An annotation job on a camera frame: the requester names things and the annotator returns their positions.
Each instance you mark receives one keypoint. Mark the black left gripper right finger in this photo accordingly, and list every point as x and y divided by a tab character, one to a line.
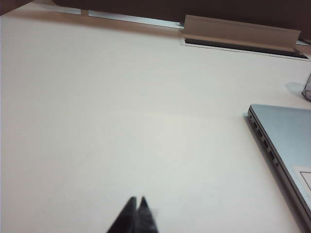
145	218

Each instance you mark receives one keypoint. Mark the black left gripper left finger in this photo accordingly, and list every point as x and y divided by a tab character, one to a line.
126	218

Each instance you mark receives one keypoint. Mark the clear square glass water cup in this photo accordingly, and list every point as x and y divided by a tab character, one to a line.
307	89

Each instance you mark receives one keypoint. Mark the silver closed Dell laptop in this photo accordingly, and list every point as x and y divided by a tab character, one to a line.
291	136

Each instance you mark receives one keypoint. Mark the grey fabric desk divider panel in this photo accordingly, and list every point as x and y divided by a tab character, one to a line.
145	7

